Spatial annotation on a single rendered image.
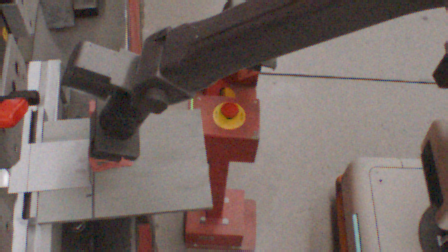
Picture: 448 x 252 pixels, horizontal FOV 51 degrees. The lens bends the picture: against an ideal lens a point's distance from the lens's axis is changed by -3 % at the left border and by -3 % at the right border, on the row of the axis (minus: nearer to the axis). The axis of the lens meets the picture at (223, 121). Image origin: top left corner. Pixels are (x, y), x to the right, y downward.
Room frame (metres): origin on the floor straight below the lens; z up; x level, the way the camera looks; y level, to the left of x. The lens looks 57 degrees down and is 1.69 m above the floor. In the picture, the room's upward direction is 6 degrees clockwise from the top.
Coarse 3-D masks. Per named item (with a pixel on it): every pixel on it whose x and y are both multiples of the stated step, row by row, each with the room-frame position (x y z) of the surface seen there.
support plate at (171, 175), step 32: (64, 128) 0.40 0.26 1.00; (160, 128) 0.42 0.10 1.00; (192, 128) 0.43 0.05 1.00; (160, 160) 0.36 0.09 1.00; (192, 160) 0.37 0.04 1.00; (64, 192) 0.29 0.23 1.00; (96, 192) 0.30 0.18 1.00; (128, 192) 0.30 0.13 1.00; (160, 192) 0.31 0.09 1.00; (192, 192) 0.31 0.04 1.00
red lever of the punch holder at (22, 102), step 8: (0, 96) 0.28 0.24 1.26; (8, 96) 0.28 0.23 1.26; (16, 96) 0.28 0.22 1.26; (24, 96) 0.28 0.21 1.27; (32, 96) 0.28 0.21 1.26; (0, 104) 0.27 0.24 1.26; (8, 104) 0.25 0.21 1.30; (16, 104) 0.25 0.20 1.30; (24, 104) 0.26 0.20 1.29; (32, 104) 0.28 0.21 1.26; (0, 112) 0.23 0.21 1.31; (8, 112) 0.23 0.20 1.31; (16, 112) 0.24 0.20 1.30; (24, 112) 0.25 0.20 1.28; (0, 120) 0.22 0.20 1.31; (8, 120) 0.22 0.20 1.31; (16, 120) 0.23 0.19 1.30
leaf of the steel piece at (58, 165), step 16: (32, 144) 0.36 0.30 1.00; (48, 144) 0.37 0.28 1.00; (64, 144) 0.37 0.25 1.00; (80, 144) 0.37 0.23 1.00; (32, 160) 0.34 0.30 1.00; (48, 160) 0.34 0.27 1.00; (64, 160) 0.34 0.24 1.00; (80, 160) 0.35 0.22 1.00; (32, 176) 0.31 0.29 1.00; (48, 176) 0.31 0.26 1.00; (64, 176) 0.31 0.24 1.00; (80, 176) 0.32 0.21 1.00
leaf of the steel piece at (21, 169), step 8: (24, 152) 0.35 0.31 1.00; (24, 160) 0.33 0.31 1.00; (16, 168) 0.32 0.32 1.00; (24, 168) 0.32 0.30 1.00; (16, 176) 0.31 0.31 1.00; (24, 176) 0.31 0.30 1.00; (16, 184) 0.29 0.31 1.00; (24, 184) 0.29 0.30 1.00; (8, 192) 0.28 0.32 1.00; (16, 192) 0.28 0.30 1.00; (24, 192) 0.28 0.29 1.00
